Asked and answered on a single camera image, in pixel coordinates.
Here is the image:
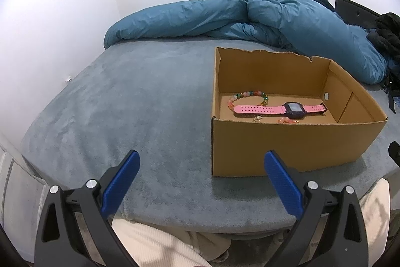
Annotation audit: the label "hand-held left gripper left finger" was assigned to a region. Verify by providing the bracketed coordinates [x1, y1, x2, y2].
[34, 150, 141, 267]

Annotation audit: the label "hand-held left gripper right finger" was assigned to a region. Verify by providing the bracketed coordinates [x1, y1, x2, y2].
[264, 150, 369, 267]

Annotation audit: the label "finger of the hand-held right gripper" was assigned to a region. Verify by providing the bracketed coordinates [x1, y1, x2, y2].
[387, 141, 400, 168]

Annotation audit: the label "brown cardboard box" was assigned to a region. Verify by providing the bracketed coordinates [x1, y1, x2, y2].
[211, 46, 388, 177]

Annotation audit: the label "pink digital watch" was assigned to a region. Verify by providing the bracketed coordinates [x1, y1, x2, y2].
[233, 102, 328, 118]

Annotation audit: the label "multicoloured beaded bracelet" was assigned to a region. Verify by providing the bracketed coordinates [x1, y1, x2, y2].
[227, 91, 270, 113]

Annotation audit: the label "person's cream trousers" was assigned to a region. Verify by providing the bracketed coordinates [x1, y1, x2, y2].
[111, 178, 391, 267]

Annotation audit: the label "white cabinet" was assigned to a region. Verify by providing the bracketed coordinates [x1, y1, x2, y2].
[0, 140, 51, 255]

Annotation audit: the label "black clothes pile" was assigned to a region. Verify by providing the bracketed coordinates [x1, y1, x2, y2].
[365, 12, 400, 114]

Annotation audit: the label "black headboard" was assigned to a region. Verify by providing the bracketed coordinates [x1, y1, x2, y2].
[335, 0, 385, 28]

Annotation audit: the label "blue duvet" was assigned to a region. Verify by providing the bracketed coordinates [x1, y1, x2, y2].
[104, 0, 388, 84]

